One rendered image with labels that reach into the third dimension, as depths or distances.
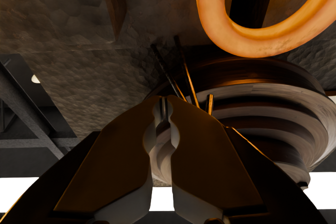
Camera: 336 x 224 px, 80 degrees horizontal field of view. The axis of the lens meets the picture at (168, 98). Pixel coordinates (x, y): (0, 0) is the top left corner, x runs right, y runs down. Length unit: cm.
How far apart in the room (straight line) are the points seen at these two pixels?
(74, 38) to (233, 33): 21
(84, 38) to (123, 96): 32
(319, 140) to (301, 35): 25
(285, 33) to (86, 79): 44
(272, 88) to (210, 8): 17
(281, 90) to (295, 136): 10
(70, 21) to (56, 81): 33
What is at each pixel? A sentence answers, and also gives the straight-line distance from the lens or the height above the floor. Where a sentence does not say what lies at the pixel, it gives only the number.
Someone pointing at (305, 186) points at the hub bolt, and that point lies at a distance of 50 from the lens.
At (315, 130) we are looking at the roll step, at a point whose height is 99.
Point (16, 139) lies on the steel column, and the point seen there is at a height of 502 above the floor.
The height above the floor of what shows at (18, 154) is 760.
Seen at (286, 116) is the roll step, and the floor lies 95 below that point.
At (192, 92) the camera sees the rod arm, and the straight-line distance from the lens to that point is 31.
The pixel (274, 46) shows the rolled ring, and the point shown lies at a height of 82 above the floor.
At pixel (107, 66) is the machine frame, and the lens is 51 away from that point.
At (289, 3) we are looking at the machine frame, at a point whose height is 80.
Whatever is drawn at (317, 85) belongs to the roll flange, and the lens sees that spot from 51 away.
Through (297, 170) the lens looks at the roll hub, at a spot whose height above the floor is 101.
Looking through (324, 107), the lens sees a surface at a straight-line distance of 45.
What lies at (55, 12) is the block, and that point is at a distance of 28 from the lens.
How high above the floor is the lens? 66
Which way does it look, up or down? 46 degrees up
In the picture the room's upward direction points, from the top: 176 degrees clockwise
